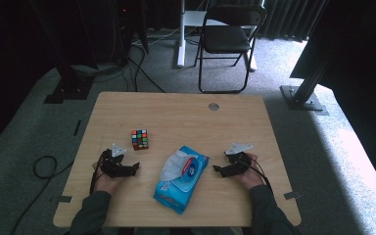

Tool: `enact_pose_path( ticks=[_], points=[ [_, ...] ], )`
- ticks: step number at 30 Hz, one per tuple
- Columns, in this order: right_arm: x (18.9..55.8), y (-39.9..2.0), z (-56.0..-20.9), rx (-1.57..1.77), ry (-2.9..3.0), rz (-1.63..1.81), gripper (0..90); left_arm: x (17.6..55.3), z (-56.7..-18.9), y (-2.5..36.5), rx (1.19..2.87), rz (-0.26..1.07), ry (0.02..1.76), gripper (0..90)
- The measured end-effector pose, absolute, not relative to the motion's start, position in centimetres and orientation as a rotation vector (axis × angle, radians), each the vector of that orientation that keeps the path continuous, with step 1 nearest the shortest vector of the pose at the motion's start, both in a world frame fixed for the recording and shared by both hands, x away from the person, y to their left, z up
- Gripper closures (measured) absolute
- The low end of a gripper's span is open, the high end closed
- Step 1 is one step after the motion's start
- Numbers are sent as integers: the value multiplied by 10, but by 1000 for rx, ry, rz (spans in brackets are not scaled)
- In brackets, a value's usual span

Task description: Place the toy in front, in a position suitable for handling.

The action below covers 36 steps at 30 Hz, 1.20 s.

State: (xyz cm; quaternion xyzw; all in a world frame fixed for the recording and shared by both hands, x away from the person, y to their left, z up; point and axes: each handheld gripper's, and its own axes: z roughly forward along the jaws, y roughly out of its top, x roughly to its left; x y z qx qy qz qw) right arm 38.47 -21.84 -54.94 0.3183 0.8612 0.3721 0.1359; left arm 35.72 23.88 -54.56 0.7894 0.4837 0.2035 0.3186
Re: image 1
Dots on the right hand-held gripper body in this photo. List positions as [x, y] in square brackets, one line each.
[240, 161]

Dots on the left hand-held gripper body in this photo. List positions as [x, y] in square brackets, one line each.
[112, 164]

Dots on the colourful puzzle cube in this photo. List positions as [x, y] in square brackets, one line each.
[140, 139]

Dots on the white wet wipe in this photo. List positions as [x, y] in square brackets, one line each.
[173, 164]

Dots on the blue wet wipes pack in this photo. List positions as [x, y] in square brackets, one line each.
[179, 192]

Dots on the person's right hand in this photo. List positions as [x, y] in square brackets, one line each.
[251, 178]

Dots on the person's left hand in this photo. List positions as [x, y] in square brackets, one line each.
[106, 184]

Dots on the black tape strip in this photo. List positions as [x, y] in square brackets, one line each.
[77, 128]

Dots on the grey tape piece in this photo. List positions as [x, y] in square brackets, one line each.
[292, 195]
[64, 199]

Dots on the black stand with base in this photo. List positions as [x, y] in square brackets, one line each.
[70, 88]

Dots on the black folding chair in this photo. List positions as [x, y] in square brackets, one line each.
[225, 39]

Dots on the dark curtain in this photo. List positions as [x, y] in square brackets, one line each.
[287, 19]

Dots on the black hanging cloth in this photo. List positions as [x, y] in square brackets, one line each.
[355, 49]

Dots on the metal stand with base plate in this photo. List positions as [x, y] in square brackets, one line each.
[302, 98]

